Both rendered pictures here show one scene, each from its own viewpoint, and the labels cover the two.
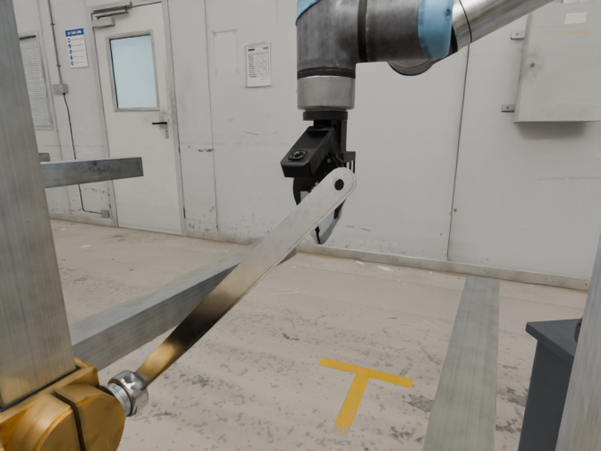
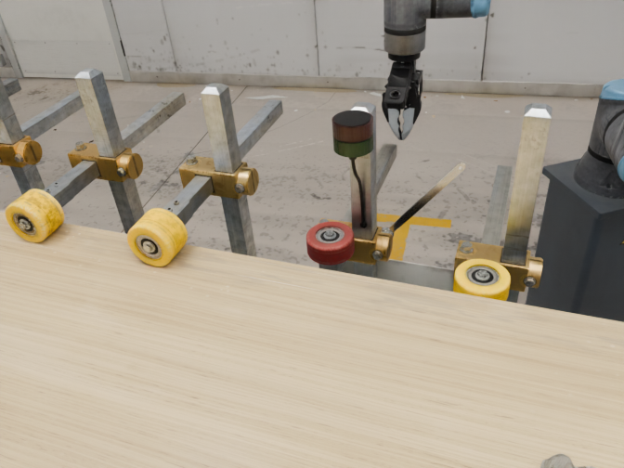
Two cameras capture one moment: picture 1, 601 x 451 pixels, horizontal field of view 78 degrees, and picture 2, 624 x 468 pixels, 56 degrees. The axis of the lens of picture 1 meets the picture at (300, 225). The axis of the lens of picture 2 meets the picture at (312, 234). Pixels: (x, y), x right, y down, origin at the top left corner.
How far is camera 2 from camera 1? 0.86 m
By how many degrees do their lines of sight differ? 22
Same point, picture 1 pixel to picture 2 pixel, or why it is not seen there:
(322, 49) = (407, 19)
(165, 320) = not seen: hidden behind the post
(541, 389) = (551, 212)
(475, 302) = (500, 182)
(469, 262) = (507, 79)
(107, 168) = (272, 117)
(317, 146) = (406, 84)
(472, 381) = (497, 214)
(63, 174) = (260, 131)
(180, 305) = not seen: hidden behind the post
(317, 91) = (402, 45)
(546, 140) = not seen: outside the picture
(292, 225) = (447, 179)
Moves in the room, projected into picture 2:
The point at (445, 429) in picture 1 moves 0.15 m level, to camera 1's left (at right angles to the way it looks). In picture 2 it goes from (488, 227) to (406, 240)
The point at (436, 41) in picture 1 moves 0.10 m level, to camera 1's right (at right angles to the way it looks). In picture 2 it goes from (482, 13) to (528, 7)
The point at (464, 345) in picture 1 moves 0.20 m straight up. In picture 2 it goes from (495, 202) to (508, 102)
